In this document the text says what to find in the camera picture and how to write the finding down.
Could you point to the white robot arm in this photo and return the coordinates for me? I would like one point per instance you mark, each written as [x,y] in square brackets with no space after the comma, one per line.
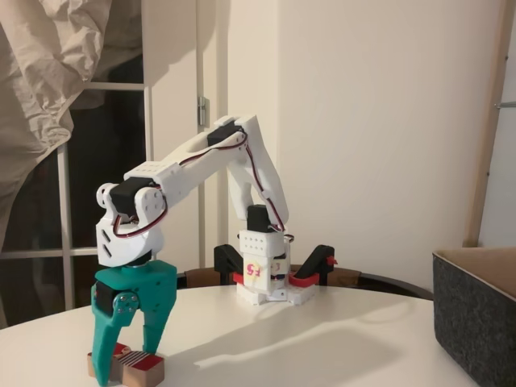
[201,161]

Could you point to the metal door hinge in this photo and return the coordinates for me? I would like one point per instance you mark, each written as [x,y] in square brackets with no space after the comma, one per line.
[202,111]

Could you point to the wooden block with stripes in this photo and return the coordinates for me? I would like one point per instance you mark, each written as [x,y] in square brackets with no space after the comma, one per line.
[141,367]

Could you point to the teal gripper black servo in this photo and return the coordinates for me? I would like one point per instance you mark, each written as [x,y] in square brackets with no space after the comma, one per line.
[139,280]

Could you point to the dark brown chair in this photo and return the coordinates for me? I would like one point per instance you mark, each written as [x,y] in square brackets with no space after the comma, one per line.
[387,284]

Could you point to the wood framed frosted panel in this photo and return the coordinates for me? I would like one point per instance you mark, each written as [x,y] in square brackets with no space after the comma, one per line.
[483,161]

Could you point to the white framed glass door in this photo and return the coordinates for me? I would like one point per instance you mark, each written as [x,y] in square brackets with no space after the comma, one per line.
[149,121]

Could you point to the black clamp red pad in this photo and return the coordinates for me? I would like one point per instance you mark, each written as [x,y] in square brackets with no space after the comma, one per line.
[223,262]
[316,262]

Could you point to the metal rod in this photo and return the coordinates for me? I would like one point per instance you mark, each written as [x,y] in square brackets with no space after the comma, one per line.
[506,105]

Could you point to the beige curtain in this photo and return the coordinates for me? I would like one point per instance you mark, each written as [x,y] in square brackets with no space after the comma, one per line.
[36,80]

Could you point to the dark grey felt box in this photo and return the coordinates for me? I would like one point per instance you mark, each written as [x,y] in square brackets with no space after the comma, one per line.
[475,322]

